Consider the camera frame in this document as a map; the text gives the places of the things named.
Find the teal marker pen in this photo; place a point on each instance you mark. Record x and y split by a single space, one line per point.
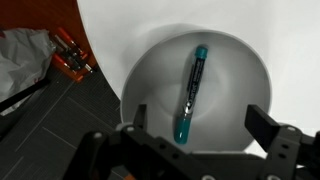
193 83

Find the thin black rod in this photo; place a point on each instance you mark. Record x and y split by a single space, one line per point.
20 96

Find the grey crumpled plastic bag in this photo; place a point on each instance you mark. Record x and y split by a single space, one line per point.
23 63

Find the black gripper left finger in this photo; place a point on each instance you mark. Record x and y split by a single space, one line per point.
140 116

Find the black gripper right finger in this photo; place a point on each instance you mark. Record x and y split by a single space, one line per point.
261 125

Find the white round bowl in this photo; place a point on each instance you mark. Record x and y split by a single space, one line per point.
233 83

